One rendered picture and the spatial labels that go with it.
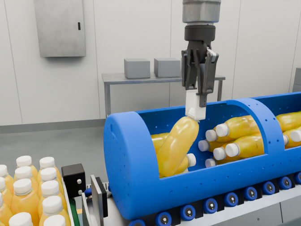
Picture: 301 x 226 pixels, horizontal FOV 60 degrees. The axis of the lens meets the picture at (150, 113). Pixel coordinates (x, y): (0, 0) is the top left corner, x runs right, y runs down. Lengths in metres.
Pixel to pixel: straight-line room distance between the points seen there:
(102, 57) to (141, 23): 0.77
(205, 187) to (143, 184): 0.18
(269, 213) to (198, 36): 0.61
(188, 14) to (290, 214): 0.73
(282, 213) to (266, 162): 0.25
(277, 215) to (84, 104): 3.54
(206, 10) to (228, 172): 0.41
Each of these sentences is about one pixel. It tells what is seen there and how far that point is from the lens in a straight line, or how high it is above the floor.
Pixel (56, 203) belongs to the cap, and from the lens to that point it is 0.62.
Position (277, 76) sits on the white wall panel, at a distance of 5.24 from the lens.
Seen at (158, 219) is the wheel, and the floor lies 0.97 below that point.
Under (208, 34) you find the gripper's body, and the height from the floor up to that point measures 1.44.
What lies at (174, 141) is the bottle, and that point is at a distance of 0.68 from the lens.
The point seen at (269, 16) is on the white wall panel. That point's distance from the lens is 5.02.
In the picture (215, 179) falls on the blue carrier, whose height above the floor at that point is 1.07.
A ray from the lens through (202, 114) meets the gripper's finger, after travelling 0.69.
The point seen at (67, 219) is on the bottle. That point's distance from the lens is 0.64.
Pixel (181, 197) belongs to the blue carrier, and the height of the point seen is 1.04.
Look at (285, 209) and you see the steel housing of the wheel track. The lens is 1.03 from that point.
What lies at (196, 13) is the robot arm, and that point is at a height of 1.48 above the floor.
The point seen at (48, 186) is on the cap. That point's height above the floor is 1.09.
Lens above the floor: 1.43
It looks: 17 degrees down
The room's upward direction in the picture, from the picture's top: straight up
